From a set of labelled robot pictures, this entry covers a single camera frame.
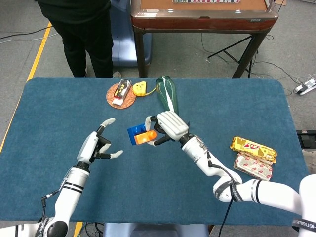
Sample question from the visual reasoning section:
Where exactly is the white red-print snack packet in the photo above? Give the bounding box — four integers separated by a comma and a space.
233, 152, 274, 180

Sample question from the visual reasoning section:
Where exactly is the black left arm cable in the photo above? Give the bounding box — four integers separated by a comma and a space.
40, 190, 60, 223

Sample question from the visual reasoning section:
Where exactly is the black floor box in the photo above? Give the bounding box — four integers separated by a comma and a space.
296, 129, 316, 149

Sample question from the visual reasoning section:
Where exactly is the orange sloped building block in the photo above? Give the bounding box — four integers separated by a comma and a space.
134, 130, 158, 145

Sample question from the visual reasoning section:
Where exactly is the round woven rattan coaster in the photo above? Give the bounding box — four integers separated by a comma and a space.
106, 82, 137, 110

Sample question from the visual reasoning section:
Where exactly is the white power strip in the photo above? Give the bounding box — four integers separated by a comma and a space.
293, 79, 316, 96

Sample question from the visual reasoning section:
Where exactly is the blue table cloth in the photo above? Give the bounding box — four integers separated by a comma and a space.
0, 77, 311, 226

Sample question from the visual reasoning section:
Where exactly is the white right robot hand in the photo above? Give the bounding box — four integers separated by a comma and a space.
144, 111, 190, 147

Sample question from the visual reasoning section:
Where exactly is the red white small carton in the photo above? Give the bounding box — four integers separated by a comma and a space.
111, 79, 132, 106

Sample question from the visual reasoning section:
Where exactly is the brown mahjong table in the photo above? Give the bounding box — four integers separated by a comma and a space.
130, 0, 279, 79

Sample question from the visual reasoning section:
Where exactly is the gold foil snack packet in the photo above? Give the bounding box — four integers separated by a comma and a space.
230, 136, 277, 164

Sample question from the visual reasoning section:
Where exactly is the yellow tape measure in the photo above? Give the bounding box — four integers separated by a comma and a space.
132, 81, 158, 97

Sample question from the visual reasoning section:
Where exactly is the face-up mahjong tile row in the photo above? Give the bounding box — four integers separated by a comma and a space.
172, 0, 241, 4

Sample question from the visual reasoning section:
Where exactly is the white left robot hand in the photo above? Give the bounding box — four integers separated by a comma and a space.
76, 118, 124, 165

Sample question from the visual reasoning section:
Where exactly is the person in black clothes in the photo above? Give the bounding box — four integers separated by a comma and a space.
37, 0, 122, 79

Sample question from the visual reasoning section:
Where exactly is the green spray bottle black trigger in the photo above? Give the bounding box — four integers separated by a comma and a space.
155, 76, 191, 125

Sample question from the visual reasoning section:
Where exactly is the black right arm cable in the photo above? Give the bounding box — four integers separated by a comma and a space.
206, 150, 237, 237

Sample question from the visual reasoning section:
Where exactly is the grey robot torso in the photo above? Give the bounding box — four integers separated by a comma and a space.
102, 222, 210, 237

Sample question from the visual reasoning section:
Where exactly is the blue four-stud building block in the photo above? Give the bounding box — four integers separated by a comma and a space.
127, 122, 149, 146

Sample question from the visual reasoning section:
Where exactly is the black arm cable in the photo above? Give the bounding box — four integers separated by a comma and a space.
206, 150, 237, 237
40, 190, 60, 223

